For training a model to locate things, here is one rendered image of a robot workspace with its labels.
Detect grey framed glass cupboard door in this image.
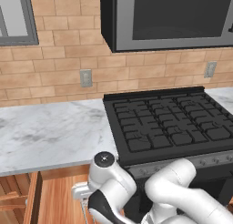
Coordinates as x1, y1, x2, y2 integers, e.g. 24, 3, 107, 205
0, 0, 39, 47

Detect black stove with hob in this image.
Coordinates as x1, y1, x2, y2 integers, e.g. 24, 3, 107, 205
102, 86, 233, 224

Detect grey black microwave oven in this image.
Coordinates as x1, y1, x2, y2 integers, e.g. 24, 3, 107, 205
100, 0, 233, 54

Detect grey wall socket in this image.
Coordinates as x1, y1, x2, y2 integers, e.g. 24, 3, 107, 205
204, 61, 218, 79
79, 68, 94, 88

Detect open wooden drawer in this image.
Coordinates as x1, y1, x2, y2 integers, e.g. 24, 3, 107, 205
23, 165, 92, 224

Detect metal tongs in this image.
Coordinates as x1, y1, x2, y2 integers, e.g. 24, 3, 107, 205
80, 199, 89, 224

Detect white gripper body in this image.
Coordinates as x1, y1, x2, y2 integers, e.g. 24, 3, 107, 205
71, 182, 93, 202

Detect wooden base cupboard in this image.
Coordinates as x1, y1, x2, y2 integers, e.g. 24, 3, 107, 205
0, 172, 31, 224

